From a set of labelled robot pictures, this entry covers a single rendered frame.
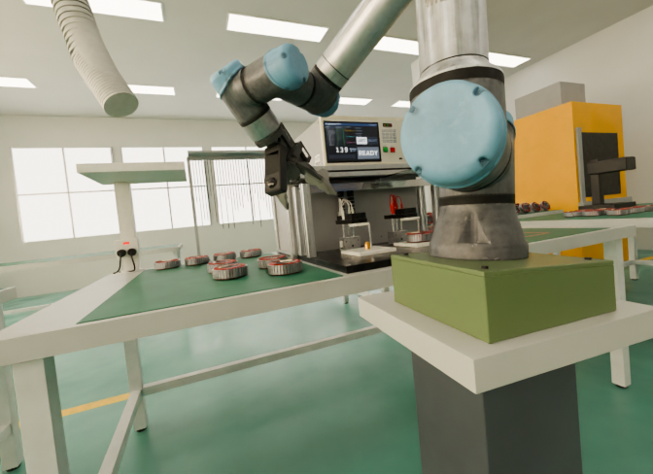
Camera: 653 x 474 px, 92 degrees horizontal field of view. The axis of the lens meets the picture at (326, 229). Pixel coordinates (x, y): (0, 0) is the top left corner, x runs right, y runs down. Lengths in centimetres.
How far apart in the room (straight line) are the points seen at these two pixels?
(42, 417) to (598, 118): 521
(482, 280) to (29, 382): 85
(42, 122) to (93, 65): 614
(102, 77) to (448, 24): 172
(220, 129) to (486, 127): 750
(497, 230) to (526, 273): 10
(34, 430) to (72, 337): 20
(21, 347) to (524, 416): 87
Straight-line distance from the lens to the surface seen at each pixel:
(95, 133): 788
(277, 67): 63
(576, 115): 478
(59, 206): 781
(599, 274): 57
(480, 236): 53
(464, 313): 46
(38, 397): 92
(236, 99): 70
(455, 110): 41
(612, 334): 56
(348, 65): 72
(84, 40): 212
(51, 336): 84
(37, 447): 96
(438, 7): 49
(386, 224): 153
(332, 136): 132
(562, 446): 68
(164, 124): 778
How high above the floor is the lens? 92
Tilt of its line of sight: 2 degrees down
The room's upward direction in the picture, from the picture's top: 6 degrees counter-clockwise
